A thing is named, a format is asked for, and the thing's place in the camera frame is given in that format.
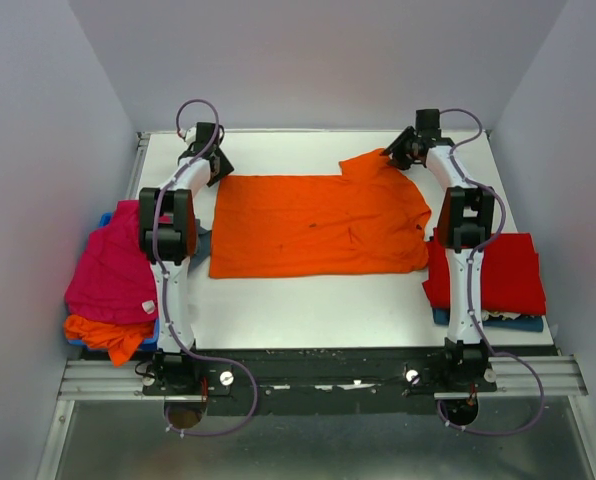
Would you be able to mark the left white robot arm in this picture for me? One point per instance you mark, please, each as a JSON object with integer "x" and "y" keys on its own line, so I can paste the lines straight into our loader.
{"x": 170, "y": 235}

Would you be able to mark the folded blue t shirt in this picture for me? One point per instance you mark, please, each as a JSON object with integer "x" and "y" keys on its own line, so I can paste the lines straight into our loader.
{"x": 501, "y": 320}

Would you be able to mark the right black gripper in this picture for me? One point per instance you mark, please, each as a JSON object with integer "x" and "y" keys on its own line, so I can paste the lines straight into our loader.
{"x": 395, "y": 149}

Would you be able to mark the grey blue t shirt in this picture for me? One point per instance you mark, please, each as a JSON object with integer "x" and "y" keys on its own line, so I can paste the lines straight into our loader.
{"x": 203, "y": 245}

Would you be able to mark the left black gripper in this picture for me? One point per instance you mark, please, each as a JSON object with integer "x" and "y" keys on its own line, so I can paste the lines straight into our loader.
{"x": 224, "y": 167}

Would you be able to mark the blue plastic bin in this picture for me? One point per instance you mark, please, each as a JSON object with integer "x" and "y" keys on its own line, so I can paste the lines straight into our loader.
{"x": 148, "y": 344}

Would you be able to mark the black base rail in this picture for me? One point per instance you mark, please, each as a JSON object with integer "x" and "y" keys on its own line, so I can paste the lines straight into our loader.
{"x": 316, "y": 381}

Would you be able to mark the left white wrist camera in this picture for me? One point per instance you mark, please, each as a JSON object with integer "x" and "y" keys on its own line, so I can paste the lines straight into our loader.
{"x": 189, "y": 136}

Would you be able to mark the orange t shirt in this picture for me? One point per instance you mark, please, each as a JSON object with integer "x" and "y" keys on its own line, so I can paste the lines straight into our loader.
{"x": 368, "y": 219}
{"x": 120, "y": 342}

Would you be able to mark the magenta t shirt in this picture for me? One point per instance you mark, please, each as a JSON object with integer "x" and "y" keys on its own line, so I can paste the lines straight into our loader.
{"x": 113, "y": 282}

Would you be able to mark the folded red t shirt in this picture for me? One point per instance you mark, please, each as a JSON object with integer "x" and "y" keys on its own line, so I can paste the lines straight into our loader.
{"x": 510, "y": 279}

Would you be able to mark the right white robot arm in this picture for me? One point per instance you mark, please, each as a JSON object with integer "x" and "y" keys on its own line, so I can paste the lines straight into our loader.
{"x": 465, "y": 221}

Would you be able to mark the aluminium frame rail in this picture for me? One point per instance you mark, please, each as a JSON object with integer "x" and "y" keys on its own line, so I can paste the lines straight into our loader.
{"x": 535, "y": 372}

